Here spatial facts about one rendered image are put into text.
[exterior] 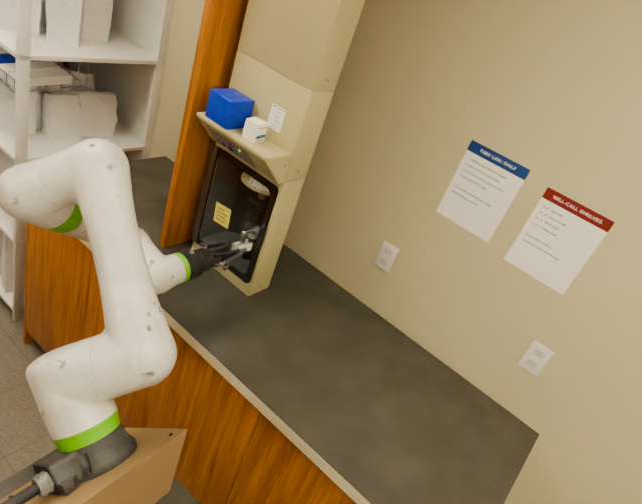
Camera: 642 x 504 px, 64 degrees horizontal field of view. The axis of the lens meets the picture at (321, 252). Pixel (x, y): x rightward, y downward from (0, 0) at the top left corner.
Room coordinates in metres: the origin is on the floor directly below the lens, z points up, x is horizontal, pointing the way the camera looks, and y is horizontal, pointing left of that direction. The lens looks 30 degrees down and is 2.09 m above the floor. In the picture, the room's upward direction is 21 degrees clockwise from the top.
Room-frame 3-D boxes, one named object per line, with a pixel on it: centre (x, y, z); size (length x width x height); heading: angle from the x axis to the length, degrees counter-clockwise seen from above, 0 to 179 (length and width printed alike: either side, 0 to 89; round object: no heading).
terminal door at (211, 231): (1.55, 0.33, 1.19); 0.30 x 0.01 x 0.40; 62
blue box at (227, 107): (1.55, 0.43, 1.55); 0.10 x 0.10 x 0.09; 62
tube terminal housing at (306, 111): (1.67, 0.27, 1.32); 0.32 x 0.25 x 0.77; 62
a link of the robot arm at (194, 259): (1.26, 0.36, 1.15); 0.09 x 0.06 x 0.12; 62
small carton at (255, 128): (1.49, 0.32, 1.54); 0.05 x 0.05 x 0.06; 70
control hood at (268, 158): (1.51, 0.36, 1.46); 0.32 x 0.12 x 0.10; 62
